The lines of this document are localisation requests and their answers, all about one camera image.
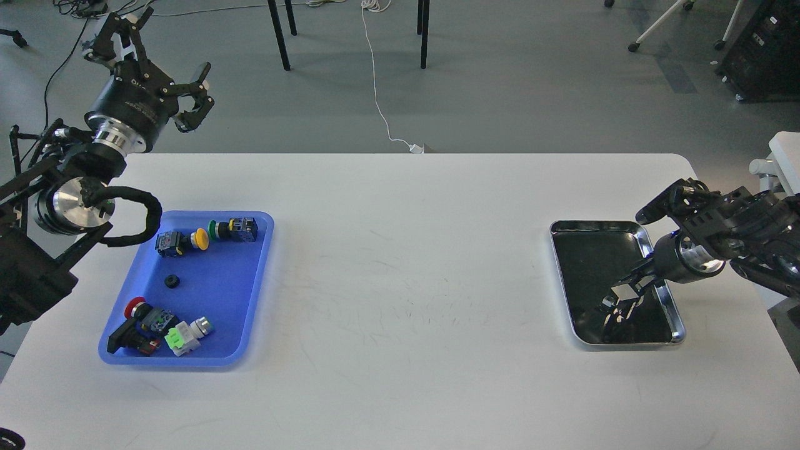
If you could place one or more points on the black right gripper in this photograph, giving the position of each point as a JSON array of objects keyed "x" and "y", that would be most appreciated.
[{"x": 675, "y": 258}]

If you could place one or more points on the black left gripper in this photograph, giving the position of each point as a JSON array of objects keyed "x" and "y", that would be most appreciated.
[{"x": 128, "y": 109}]

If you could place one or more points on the small black gear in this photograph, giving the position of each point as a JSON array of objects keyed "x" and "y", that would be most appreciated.
[{"x": 172, "y": 281}]

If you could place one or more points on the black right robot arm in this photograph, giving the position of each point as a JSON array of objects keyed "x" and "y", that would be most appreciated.
[{"x": 756, "y": 234}]

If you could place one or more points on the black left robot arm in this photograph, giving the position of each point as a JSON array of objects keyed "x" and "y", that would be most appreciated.
[{"x": 62, "y": 200}]

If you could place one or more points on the metal tray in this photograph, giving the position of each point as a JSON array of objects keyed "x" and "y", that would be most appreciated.
[{"x": 591, "y": 255}]

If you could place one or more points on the blue plastic tray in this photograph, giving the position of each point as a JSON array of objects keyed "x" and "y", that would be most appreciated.
[{"x": 223, "y": 284}]

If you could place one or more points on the red emergency stop button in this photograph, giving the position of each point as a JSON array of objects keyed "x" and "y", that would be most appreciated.
[{"x": 150, "y": 318}]

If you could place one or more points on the black wheeled cabinet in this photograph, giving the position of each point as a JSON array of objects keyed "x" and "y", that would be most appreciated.
[{"x": 762, "y": 65}]

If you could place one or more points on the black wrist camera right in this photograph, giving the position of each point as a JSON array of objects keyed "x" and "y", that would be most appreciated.
[{"x": 682, "y": 198}]

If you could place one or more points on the yellow push button switch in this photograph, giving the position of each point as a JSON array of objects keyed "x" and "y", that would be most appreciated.
[{"x": 174, "y": 243}]

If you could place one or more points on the green push button switch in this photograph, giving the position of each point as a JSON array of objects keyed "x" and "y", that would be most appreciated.
[{"x": 235, "y": 229}]

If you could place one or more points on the white green selector switch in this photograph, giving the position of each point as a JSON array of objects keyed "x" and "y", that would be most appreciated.
[{"x": 184, "y": 338}]

